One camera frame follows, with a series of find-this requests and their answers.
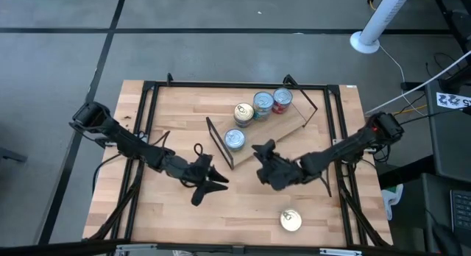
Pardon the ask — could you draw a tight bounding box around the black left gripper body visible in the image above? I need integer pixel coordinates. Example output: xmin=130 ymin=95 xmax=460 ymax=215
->
xmin=170 ymin=154 xmax=215 ymax=208

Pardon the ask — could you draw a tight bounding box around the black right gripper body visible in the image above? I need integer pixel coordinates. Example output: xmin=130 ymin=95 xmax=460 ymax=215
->
xmin=256 ymin=155 xmax=307 ymax=191

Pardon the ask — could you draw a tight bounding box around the green labelled seafood can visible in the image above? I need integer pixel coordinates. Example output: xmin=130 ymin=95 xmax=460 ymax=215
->
xmin=223 ymin=128 xmax=247 ymax=152

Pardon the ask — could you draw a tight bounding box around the teal yellowfin tuna can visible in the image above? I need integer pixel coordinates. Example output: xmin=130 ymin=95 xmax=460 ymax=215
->
xmin=252 ymin=90 xmax=275 ymax=115

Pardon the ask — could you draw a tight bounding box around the red labelled seafood can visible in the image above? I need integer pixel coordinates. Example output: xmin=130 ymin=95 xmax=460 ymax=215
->
xmin=272 ymin=87 xmax=294 ymax=110

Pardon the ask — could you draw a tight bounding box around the silver metal plate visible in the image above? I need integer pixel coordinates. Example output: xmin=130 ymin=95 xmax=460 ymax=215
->
xmin=116 ymin=243 xmax=157 ymax=256
xmin=319 ymin=247 xmax=364 ymax=256

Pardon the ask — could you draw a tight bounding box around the white bag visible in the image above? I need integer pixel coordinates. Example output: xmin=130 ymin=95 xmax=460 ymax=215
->
xmin=380 ymin=183 xmax=405 ymax=221

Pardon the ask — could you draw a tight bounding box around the black power strip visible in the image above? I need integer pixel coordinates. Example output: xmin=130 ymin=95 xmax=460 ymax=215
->
xmin=400 ymin=81 xmax=425 ymax=91

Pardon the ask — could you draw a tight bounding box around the dark grey cabinet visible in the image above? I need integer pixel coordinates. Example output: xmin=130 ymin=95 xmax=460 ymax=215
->
xmin=426 ymin=79 xmax=471 ymax=183

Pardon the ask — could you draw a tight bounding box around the white pole with base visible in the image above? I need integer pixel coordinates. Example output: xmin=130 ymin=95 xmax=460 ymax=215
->
xmin=349 ymin=0 xmax=415 ymax=54

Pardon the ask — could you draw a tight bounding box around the grey metal foot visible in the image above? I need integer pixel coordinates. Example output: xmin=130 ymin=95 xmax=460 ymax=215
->
xmin=0 ymin=147 xmax=29 ymax=163

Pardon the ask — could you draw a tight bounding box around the black keyboard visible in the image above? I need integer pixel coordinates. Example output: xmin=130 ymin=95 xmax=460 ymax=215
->
xmin=449 ymin=188 xmax=471 ymax=233

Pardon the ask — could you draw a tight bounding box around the white printed paper label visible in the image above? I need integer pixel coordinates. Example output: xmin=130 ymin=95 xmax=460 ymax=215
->
xmin=436 ymin=91 xmax=471 ymax=110

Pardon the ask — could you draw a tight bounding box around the black stand leg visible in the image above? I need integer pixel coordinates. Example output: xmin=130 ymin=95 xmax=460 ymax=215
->
xmin=432 ymin=0 xmax=471 ymax=53

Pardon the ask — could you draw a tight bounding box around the wooden shelf black metal frame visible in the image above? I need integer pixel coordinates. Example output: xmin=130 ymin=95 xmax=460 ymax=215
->
xmin=205 ymin=74 xmax=319 ymax=171

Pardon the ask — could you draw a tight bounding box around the black table extrusion frame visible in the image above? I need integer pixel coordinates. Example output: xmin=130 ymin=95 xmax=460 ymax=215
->
xmin=82 ymin=79 xmax=393 ymax=249

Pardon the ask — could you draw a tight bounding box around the thick white cable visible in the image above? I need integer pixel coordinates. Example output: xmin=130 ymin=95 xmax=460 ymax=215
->
xmin=364 ymin=49 xmax=471 ymax=115

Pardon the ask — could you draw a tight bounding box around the yellow floor cable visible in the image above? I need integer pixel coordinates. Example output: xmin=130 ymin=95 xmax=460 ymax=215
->
xmin=392 ymin=104 xmax=428 ymax=116

